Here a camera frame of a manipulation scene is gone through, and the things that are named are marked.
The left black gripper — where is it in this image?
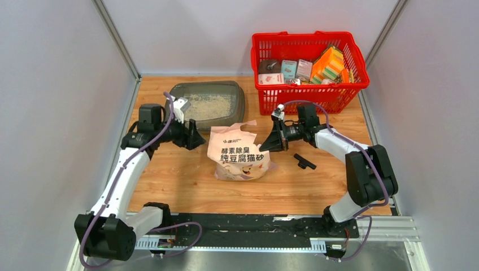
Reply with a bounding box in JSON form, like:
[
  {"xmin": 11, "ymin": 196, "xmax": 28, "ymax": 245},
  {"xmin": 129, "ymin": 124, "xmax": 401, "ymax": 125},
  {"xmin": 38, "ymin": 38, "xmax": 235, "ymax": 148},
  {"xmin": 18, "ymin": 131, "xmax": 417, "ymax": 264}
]
[{"xmin": 155, "ymin": 112, "xmax": 207, "ymax": 151}]

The black bag clip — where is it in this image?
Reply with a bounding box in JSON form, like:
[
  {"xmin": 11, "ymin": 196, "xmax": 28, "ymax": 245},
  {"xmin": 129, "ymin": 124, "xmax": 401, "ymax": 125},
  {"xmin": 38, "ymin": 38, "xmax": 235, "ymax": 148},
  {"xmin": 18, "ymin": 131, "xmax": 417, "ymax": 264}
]
[{"xmin": 293, "ymin": 154, "xmax": 317, "ymax": 170}]

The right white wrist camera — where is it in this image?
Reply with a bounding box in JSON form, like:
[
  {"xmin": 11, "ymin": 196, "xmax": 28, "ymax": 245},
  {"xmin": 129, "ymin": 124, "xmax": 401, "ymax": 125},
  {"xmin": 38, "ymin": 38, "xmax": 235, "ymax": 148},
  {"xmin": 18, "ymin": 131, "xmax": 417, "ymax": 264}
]
[{"xmin": 271, "ymin": 104, "xmax": 285, "ymax": 121}]

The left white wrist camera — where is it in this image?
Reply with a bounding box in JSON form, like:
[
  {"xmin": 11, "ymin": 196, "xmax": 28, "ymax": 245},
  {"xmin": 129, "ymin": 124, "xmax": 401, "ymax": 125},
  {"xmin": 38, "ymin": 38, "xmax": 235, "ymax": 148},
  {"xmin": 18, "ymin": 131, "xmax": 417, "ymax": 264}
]
[{"xmin": 173, "ymin": 97, "xmax": 191, "ymax": 123}]

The orange sponge pack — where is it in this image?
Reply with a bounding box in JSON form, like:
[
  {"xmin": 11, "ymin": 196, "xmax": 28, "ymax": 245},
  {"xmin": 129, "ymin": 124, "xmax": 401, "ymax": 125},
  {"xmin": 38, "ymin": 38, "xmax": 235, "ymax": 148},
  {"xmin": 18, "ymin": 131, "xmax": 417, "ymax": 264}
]
[{"xmin": 310, "ymin": 45, "xmax": 354, "ymax": 85}]

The teal small box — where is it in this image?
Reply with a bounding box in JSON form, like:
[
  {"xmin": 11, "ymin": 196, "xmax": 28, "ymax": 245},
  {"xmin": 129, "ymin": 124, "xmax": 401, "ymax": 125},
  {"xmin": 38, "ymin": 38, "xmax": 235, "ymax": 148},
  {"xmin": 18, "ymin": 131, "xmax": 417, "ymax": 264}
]
[{"xmin": 281, "ymin": 60, "xmax": 298, "ymax": 80}]

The pink cat litter bag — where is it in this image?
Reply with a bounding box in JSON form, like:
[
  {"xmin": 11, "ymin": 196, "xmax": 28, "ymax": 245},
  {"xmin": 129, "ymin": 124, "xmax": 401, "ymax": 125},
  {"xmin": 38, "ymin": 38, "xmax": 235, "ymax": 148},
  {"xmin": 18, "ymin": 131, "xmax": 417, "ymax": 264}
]
[{"xmin": 207, "ymin": 120, "xmax": 277, "ymax": 181}]

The grey litter box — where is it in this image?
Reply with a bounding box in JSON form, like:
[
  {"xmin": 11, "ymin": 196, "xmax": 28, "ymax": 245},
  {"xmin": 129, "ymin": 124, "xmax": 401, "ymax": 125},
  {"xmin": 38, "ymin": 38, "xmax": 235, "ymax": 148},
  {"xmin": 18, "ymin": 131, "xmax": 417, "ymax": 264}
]
[{"xmin": 169, "ymin": 81, "xmax": 246, "ymax": 131}]

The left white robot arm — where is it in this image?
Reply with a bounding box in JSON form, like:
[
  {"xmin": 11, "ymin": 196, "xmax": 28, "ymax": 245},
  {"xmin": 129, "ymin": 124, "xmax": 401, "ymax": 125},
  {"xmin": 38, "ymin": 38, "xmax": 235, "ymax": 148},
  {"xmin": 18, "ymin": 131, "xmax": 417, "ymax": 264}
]
[{"xmin": 74, "ymin": 98, "xmax": 206, "ymax": 263}]

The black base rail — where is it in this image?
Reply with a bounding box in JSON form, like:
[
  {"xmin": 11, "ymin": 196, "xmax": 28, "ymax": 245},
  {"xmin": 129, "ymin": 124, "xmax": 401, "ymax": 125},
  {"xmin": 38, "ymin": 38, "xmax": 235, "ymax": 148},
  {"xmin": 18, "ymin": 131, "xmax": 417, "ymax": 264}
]
[{"xmin": 160, "ymin": 213, "xmax": 359, "ymax": 249}]

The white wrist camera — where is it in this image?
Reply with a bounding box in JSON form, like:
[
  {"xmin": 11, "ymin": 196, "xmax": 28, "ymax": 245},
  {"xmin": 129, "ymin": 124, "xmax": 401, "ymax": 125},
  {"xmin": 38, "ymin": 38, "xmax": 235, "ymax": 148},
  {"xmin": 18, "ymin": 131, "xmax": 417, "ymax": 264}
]
[
  {"xmin": 271, "ymin": 104, "xmax": 285, "ymax": 121},
  {"xmin": 173, "ymin": 97, "xmax": 191, "ymax": 123}
]

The pink white small box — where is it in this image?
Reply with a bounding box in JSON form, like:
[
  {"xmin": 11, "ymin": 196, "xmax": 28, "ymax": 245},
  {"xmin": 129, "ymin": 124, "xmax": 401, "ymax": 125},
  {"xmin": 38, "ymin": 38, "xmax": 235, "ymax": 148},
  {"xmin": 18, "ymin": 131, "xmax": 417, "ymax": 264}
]
[{"xmin": 258, "ymin": 73, "xmax": 285, "ymax": 85}]

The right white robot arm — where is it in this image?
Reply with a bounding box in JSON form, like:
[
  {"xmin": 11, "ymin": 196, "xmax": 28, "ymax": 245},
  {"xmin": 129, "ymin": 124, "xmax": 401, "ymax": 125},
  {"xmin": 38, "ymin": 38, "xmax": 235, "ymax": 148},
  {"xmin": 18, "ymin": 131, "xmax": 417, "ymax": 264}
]
[{"xmin": 260, "ymin": 100, "xmax": 399, "ymax": 237}]

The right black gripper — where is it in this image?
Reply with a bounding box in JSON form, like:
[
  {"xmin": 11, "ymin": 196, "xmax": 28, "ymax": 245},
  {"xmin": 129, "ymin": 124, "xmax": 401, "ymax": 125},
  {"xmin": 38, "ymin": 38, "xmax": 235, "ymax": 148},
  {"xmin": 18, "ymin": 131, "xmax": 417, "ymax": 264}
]
[{"xmin": 259, "ymin": 119, "xmax": 304, "ymax": 153}]

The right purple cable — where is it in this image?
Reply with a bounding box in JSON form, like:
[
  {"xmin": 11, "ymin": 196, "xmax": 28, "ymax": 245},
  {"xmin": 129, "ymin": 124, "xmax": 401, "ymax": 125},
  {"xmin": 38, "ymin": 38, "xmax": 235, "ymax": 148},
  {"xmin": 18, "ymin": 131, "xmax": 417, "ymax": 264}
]
[{"xmin": 282, "ymin": 100, "xmax": 392, "ymax": 262}]

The grey small box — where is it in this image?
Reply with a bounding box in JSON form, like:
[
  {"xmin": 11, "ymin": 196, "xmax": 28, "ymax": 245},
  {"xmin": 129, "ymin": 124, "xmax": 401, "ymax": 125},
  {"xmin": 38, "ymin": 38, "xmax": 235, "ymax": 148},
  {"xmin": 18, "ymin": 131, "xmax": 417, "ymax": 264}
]
[{"xmin": 295, "ymin": 59, "xmax": 313, "ymax": 82}]

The red plastic basket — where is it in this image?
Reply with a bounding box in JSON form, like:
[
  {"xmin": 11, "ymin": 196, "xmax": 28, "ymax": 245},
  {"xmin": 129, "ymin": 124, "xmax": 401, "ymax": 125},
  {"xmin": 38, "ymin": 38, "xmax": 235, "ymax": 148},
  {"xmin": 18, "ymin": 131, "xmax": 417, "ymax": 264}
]
[{"xmin": 250, "ymin": 31, "xmax": 370, "ymax": 115}]

